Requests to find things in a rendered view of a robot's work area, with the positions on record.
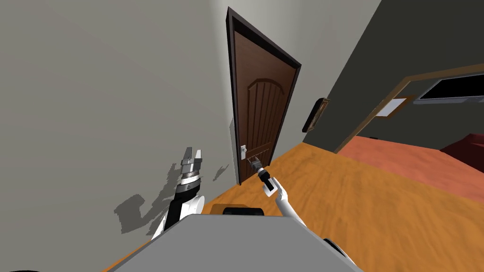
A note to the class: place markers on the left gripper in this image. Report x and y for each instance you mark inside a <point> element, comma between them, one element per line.
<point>191,166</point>

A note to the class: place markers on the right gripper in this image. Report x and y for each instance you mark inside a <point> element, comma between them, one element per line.
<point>256,165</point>

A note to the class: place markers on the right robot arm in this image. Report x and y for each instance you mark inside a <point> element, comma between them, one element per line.
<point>281,198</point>

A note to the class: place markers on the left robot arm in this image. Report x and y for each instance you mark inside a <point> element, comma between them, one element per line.
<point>185,206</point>

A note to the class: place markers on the brown wooden door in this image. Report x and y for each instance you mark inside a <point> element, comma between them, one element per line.
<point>261,109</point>

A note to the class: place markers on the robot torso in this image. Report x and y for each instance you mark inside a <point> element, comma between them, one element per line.
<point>234,245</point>

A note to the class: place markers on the orange red rug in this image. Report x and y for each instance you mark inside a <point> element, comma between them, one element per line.
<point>408,162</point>

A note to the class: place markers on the dark red sofa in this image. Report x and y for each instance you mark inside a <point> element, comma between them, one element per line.
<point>467,147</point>

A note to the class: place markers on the black television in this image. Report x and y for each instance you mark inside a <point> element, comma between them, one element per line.
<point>453,88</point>

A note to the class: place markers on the dark framed wall picture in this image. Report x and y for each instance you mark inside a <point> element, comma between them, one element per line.
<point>314,115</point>

